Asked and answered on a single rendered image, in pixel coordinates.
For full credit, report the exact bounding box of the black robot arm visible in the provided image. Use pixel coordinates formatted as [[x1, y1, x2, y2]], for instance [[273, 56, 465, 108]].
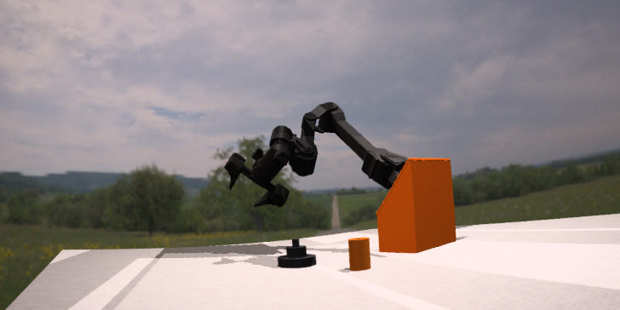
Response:
[[252, 102, 408, 189]]

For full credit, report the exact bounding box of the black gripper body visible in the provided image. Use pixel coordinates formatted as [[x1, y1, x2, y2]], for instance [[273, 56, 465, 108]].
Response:
[[224, 153, 289, 207]]

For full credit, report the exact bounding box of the orange knob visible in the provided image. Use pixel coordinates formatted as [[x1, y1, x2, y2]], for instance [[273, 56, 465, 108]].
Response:
[[348, 238, 371, 271]]

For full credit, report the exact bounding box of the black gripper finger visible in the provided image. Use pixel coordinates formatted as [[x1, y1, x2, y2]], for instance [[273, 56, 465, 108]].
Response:
[[254, 192, 275, 207], [228, 172, 240, 190]]

